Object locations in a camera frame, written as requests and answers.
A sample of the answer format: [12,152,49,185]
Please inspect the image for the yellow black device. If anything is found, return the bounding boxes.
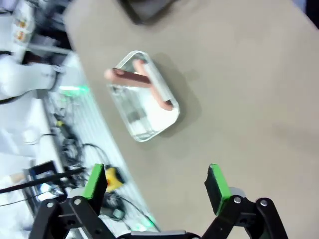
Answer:
[106,167,125,193]

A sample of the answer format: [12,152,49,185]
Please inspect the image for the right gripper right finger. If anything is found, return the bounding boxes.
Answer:
[201,163,290,239]

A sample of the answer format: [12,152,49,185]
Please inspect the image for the brown serving tray with handles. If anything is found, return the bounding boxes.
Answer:
[119,0,176,25]

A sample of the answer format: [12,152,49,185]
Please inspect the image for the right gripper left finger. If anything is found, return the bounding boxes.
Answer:
[28,163,118,239]

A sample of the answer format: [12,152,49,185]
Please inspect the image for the pink handled lint roller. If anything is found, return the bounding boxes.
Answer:
[104,59,173,111]

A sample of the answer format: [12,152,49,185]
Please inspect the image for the rectangular metal tin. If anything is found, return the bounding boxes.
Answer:
[106,50,180,142]

